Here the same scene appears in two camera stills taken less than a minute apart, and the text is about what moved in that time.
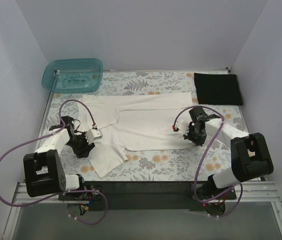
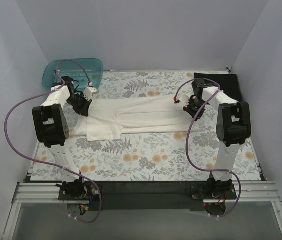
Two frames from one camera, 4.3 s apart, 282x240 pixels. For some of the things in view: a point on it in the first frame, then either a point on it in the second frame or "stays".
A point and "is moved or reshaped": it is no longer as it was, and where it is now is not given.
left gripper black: [82, 149] -> [81, 106]
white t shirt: [133, 122] is moved or reshaped
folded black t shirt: [218, 89] stays
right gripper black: [193, 135] -> [192, 110]
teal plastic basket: [73, 75] stays
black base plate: [149, 195] stays
